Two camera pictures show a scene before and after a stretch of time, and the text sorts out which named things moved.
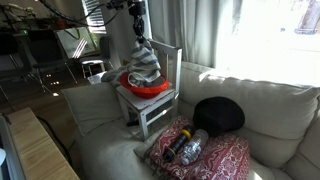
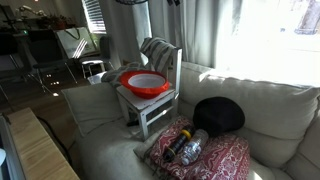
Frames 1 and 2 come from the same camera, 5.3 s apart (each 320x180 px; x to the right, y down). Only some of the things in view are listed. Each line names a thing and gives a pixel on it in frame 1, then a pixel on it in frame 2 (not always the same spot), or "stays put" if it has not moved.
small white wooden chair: x=152 y=108 stays put
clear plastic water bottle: x=194 y=147 stays put
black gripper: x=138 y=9 -> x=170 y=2
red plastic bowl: x=142 y=92 stays put
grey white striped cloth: x=143 y=65 -> x=160 y=52
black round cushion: x=217 y=115 stays put
